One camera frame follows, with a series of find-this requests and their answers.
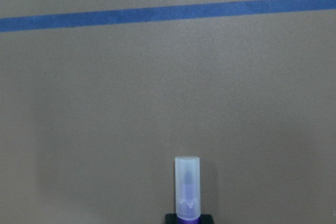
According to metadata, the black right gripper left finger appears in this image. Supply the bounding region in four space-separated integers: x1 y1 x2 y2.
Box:
164 214 178 224

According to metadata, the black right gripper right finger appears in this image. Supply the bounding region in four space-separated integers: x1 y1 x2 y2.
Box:
198 214 213 224

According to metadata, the purple marker pen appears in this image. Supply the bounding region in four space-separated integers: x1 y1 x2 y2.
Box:
175 156 201 223

